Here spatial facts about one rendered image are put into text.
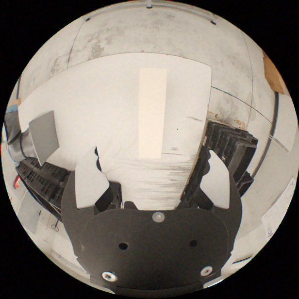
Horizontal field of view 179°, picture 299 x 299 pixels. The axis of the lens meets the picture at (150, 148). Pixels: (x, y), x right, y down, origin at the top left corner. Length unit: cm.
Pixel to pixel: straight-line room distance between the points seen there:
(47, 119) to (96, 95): 24
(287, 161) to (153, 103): 254
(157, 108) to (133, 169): 25
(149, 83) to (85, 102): 22
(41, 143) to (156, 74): 45
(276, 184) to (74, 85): 291
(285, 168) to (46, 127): 295
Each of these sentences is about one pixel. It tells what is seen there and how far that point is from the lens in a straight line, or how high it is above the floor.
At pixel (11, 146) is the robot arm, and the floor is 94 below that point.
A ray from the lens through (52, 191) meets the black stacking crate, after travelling 54.
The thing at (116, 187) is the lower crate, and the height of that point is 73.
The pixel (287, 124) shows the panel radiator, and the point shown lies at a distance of 251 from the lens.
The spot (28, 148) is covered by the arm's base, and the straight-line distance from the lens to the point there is 48.
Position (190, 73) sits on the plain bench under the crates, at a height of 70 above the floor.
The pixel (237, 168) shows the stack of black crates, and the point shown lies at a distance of 107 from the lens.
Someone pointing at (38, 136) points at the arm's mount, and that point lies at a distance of 46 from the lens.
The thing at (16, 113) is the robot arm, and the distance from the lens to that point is 53.
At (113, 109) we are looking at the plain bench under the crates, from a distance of 33.
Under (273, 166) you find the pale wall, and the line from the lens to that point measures 266.
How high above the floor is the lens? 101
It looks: 60 degrees down
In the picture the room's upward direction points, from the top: 180 degrees clockwise
